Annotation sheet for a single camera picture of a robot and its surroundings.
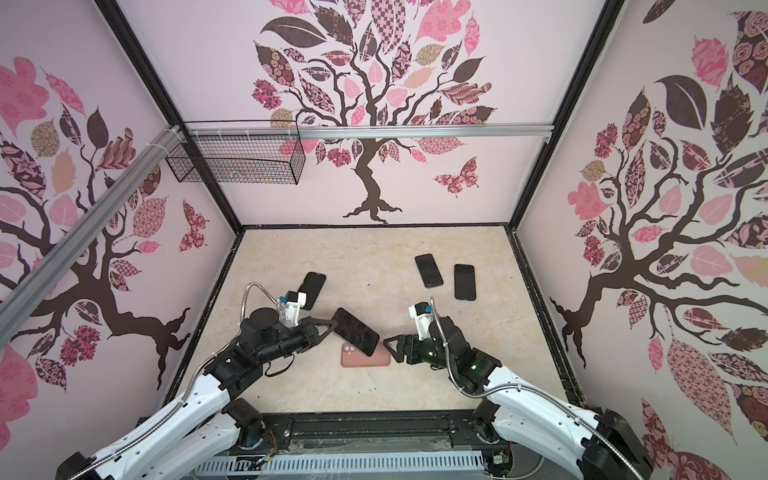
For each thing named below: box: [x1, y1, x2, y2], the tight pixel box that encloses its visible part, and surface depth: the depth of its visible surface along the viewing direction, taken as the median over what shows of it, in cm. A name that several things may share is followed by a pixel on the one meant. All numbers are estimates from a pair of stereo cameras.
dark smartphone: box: [414, 253, 444, 289], surface depth 109 cm
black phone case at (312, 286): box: [298, 272, 326, 311], surface depth 106 cm
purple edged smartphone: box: [332, 307, 380, 357], surface depth 78 cm
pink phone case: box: [341, 341, 392, 368], surface depth 87 cm
